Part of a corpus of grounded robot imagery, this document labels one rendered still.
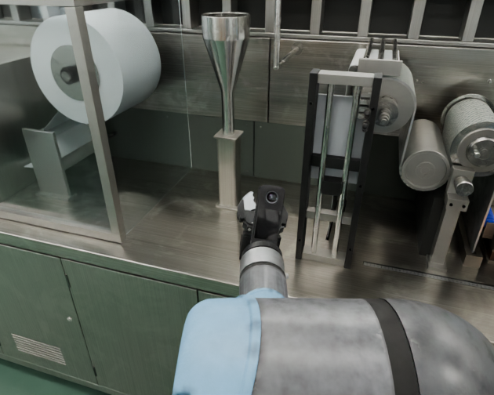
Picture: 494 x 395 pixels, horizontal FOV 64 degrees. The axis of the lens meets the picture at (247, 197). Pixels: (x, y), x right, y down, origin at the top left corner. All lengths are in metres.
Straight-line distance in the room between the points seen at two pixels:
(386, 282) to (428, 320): 0.90
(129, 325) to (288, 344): 1.28
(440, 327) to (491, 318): 0.91
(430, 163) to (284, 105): 0.58
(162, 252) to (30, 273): 0.56
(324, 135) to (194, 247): 0.53
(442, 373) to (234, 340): 0.12
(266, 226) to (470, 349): 0.46
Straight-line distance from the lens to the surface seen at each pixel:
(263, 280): 0.60
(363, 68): 1.06
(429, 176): 1.18
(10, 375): 2.31
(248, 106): 1.53
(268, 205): 0.69
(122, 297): 1.42
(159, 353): 1.54
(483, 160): 1.16
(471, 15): 1.42
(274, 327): 0.26
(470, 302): 1.21
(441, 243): 1.24
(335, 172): 1.07
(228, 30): 1.19
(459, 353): 0.28
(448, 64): 1.43
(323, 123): 1.03
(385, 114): 1.01
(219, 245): 1.25
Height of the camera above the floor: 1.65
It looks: 30 degrees down
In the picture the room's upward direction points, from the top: straight up
